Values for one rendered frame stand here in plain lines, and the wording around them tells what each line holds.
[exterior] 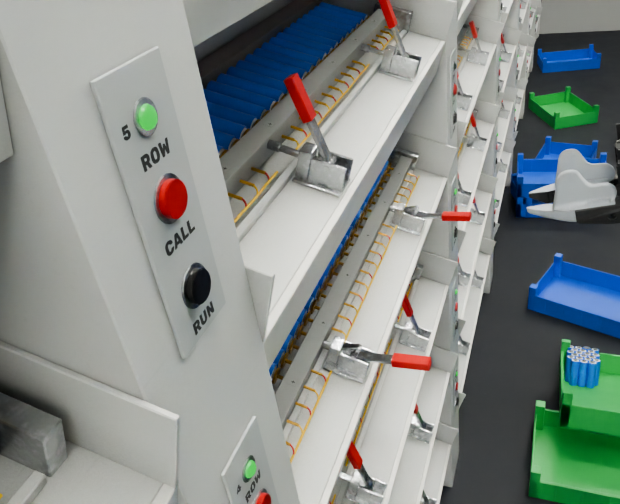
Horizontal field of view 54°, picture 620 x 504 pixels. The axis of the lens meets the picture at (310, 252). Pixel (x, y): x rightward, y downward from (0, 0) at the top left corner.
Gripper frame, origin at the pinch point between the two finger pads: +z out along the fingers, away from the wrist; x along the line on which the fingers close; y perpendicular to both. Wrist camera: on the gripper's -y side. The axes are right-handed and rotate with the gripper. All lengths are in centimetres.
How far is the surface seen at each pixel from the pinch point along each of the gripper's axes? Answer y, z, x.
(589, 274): -77, 3, -96
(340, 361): 0.9, 16.5, 27.2
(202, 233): 27, 8, 47
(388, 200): 3.0, 18.4, -1.1
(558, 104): -78, 16, -244
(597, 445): -81, 2, -35
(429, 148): 3.1, 15.9, -16.1
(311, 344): 3.3, 18.7, 27.4
